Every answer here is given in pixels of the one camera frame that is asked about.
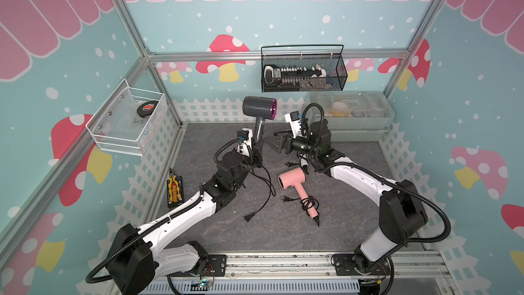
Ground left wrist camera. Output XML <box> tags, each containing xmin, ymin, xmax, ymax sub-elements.
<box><xmin>237</xmin><ymin>128</ymin><xmax>253</xmax><ymax>157</ymax></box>

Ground black wire mesh basket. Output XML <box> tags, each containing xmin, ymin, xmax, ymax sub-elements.
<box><xmin>260</xmin><ymin>45</ymin><xmax>348</xmax><ymax>92</ymax></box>

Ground yellow black pliers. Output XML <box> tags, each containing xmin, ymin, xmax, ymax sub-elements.
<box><xmin>166</xmin><ymin>168</ymin><xmax>184</xmax><ymax>210</ymax></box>

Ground black white power strip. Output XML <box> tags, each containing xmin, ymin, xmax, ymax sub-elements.
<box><xmin>262</xmin><ymin>65</ymin><xmax>327</xmax><ymax>89</ymax></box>

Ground black hair dryer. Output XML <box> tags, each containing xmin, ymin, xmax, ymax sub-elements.
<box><xmin>242</xmin><ymin>96</ymin><xmax>278</xmax><ymax>146</ymax></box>

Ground black red tape measure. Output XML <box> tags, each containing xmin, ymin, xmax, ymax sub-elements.
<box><xmin>136</xmin><ymin>101</ymin><xmax>159</xmax><ymax>119</ymax></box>

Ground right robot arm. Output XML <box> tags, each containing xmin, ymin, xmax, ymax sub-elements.
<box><xmin>264</xmin><ymin>111</ymin><xmax>452</xmax><ymax>275</ymax></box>

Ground white hair dryer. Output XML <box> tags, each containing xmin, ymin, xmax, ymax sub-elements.
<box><xmin>285</xmin><ymin>153</ymin><xmax>309</xmax><ymax>175</ymax></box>

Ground pink hair dryer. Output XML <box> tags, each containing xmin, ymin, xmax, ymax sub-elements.
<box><xmin>278</xmin><ymin>167</ymin><xmax>320</xmax><ymax>226</ymax></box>

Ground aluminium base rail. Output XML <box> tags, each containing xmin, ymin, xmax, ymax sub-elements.
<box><xmin>143</xmin><ymin>251</ymin><xmax>459</xmax><ymax>294</ymax></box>

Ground white wire mesh basket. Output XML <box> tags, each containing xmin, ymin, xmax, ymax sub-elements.
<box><xmin>85</xmin><ymin>80</ymin><xmax>167</xmax><ymax>157</ymax></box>

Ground green clear storage box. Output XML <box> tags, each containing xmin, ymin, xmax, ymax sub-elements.
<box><xmin>306</xmin><ymin>91</ymin><xmax>395</xmax><ymax>142</ymax></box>

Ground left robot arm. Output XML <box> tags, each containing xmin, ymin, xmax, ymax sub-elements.
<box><xmin>85</xmin><ymin>140</ymin><xmax>263</xmax><ymax>294</ymax></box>

